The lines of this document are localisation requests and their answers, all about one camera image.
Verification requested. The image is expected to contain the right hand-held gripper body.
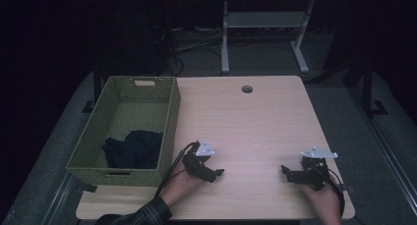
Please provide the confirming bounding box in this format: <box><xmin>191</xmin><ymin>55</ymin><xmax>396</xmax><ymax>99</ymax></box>
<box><xmin>288</xmin><ymin>145</ymin><xmax>339</xmax><ymax>192</ymax></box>

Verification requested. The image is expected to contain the person's right hand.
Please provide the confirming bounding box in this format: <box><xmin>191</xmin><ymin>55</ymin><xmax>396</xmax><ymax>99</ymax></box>
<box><xmin>299</xmin><ymin>180</ymin><xmax>344</xmax><ymax>225</ymax></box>

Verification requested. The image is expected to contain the black stand leg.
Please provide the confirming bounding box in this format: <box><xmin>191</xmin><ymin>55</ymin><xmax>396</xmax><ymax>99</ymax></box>
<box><xmin>81</xmin><ymin>62</ymin><xmax>103</xmax><ymax>115</ymax></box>
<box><xmin>359</xmin><ymin>59</ymin><xmax>389</xmax><ymax>117</ymax></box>

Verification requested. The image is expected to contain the metal floor rail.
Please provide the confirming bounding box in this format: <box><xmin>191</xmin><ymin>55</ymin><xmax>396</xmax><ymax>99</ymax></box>
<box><xmin>346</xmin><ymin>86</ymin><xmax>417</xmax><ymax>216</ymax></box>
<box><xmin>40</xmin><ymin>171</ymin><xmax>77</xmax><ymax>225</ymax></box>

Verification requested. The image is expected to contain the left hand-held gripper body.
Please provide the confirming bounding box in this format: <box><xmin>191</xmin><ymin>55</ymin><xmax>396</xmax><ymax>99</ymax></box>
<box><xmin>182</xmin><ymin>139</ymin><xmax>218</xmax><ymax>184</ymax></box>

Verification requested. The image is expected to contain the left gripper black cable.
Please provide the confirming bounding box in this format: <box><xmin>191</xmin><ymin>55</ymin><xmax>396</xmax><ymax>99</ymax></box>
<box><xmin>154</xmin><ymin>141</ymin><xmax>199</xmax><ymax>197</ymax></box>

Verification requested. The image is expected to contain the white metal desk frame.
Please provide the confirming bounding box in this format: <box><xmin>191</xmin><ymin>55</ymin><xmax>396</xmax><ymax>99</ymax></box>
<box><xmin>220</xmin><ymin>0</ymin><xmax>316</xmax><ymax>76</ymax></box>

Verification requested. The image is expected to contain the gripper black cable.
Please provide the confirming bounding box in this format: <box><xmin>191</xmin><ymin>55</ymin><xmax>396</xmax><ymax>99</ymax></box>
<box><xmin>323</xmin><ymin>165</ymin><xmax>346</xmax><ymax>219</ymax></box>
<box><xmin>154</xmin><ymin>141</ymin><xmax>199</xmax><ymax>197</ymax></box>

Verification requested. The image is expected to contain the grey strap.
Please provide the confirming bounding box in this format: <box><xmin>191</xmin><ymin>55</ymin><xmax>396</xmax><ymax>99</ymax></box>
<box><xmin>337</xmin><ymin>184</ymin><xmax>357</xmax><ymax>194</ymax></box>

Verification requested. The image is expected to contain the person's left hand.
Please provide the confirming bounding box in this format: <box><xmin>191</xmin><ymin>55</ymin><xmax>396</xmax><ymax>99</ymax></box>
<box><xmin>159</xmin><ymin>159</ymin><xmax>206</xmax><ymax>208</ymax></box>

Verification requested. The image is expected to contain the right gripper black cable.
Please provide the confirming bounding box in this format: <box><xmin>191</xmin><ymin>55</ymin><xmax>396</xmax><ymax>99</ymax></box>
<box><xmin>323</xmin><ymin>165</ymin><xmax>346</xmax><ymax>219</ymax></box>

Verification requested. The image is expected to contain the green woven basket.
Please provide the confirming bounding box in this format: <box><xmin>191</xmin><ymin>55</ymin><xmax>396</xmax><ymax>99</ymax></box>
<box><xmin>65</xmin><ymin>75</ymin><xmax>182</xmax><ymax>188</ymax></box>

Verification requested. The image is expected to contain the dark cloth garment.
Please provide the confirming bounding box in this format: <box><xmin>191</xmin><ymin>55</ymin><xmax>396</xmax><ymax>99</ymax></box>
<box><xmin>101</xmin><ymin>130</ymin><xmax>164</xmax><ymax>170</ymax></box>

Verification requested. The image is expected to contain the floor cables bundle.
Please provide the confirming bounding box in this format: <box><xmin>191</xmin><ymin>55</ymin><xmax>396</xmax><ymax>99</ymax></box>
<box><xmin>151</xmin><ymin>24</ymin><xmax>224</xmax><ymax>76</ymax></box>

